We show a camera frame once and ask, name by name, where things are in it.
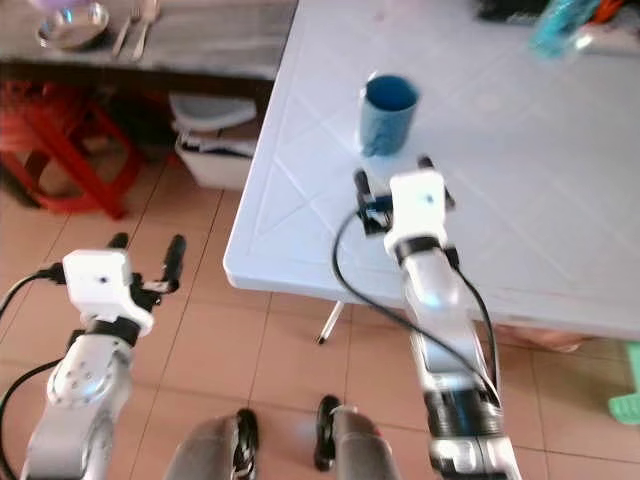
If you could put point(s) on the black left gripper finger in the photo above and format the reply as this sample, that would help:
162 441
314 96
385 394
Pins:
118 240
176 260

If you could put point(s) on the red plastic stool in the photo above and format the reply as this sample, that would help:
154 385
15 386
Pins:
50 165

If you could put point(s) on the green plastic stool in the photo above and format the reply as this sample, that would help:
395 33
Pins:
627 385

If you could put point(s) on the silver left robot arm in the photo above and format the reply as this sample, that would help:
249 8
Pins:
95 385

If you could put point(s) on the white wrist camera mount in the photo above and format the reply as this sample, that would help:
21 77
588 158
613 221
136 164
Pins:
100 285
418 205

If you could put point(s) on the metal table leg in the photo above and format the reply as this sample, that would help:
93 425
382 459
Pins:
330 322

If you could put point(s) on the white plastic bin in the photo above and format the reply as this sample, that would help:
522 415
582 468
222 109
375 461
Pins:
215 160

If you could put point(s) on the metal fork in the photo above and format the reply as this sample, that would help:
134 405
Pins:
123 35

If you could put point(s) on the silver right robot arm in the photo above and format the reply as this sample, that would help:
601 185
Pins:
440 290

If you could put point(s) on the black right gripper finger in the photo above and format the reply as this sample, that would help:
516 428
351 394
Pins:
361 188
426 162

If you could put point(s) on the metal bowl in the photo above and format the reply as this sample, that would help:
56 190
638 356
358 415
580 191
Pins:
72 27

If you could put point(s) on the grey robot left leg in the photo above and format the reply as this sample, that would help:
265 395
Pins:
205 450

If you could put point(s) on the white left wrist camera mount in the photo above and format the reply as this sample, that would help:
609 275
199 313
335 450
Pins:
100 285

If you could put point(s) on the grey robot right leg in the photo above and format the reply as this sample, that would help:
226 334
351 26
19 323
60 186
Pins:
360 450

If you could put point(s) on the blue cup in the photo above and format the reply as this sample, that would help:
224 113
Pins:
388 120

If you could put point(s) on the orange object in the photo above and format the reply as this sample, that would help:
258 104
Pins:
610 10

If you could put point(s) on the grey robot leg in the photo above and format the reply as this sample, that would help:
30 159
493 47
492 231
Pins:
205 450
360 450

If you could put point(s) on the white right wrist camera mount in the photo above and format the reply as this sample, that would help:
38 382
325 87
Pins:
418 205

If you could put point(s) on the teal plastic bottle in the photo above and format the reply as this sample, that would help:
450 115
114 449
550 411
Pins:
563 28

